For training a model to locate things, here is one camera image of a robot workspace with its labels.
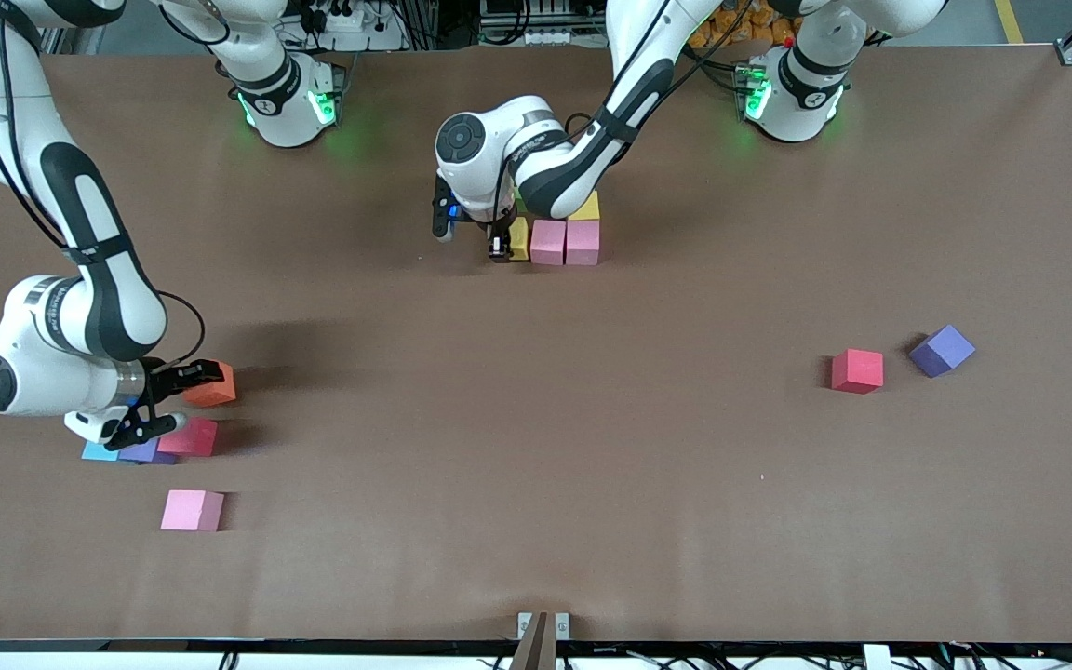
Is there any small metal bracket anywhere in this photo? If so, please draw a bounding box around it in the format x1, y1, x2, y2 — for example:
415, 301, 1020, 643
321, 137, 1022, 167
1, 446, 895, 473
516, 611, 570, 641

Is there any brown table cover sheet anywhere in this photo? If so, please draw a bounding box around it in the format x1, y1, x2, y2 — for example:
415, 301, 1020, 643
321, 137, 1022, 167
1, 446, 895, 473
0, 42, 1072, 645

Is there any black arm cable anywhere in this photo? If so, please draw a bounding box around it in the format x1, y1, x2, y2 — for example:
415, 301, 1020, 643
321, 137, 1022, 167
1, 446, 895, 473
0, 0, 208, 369
491, 0, 760, 245

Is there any pink foam block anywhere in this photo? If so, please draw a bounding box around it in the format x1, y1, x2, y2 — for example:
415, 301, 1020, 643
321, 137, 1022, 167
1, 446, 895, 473
565, 220, 601, 267
529, 219, 567, 266
160, 489, 225, 533

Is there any red foam block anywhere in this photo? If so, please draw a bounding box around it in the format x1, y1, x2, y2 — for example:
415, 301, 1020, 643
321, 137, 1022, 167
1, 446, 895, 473
157, 416, 220, 458
831, 349, 885, 395

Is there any orange foam block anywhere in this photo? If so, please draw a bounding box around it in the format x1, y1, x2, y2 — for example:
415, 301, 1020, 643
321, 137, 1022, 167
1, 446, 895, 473
181, 361, 237, 409

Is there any aluminium equipment rack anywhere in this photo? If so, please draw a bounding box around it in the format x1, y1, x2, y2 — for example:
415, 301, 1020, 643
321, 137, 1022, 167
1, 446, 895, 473
378, 0, 611, 49

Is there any pile of orange objects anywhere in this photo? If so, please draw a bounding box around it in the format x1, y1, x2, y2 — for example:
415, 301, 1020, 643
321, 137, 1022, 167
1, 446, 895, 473
696, 0, 802, 49

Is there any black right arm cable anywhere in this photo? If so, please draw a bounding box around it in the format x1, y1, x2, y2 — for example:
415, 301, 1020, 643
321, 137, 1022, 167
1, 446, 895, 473
0, 0, 208, 369

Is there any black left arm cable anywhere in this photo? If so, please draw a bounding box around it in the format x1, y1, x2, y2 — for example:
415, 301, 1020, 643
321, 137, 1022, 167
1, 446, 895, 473
491, 0, 760, 245

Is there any purple foam block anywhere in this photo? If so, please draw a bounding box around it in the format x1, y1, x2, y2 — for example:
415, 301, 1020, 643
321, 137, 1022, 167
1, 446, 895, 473
908, 324, 976, 379
117, 437, 178, 465

